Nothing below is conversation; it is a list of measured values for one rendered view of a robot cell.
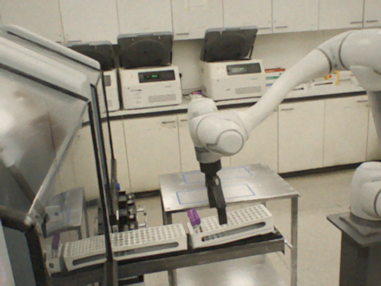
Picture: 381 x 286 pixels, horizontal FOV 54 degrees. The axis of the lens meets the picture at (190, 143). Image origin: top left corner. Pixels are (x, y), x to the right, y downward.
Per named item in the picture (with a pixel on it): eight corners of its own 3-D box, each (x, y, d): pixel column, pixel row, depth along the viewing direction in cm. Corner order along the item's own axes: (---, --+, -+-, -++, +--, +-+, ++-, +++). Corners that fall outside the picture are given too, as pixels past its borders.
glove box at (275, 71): (265, 76, 406) (265, 67, 403) (261, 76, 418) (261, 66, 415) (286, 75, 409) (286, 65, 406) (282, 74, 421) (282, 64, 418)
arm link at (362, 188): (372, 201, 168) (375, 154, 162) (405, 218, 151) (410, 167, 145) (341, 207, 164) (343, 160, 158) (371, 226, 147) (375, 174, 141)
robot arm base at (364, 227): (368, 208, 174) (369, 197, 172) (403, 231, 153) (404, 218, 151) (333, 214, 171) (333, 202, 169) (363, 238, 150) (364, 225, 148)
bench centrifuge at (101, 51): (57, 117, 337) (45, 43, 320) (68, 106, 396) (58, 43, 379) (119, 112, 345) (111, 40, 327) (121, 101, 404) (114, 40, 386)
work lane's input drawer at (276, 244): (92, 289, 124) (88, 266, 122) (94, 266, 137) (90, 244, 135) (296, 253, 136) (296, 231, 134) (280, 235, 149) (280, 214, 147)
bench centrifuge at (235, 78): (212, 102, 361) (208, 27, 342) (199, 93, 419) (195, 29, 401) (267, 97, 369) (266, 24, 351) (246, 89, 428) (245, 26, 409)
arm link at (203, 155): (216, 137, 131) (219, 153, 133) (191, 143, 130) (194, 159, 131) (223, 144, 122) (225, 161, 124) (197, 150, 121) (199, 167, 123)
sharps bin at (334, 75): (328, 86, 411) (329, 66, 405) (320, 84, 427) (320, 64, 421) (342, 84, 414) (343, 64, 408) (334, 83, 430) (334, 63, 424)
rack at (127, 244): (100, 266, 125) (98, 250, 123) (101, 251, 134) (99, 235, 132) (187, 252, 130) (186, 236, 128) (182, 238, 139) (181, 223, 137)
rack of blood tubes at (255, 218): (194, 251, 130) (191, 235, 128) (189, 237, 139) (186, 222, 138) (274, 230, 134) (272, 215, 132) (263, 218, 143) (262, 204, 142)
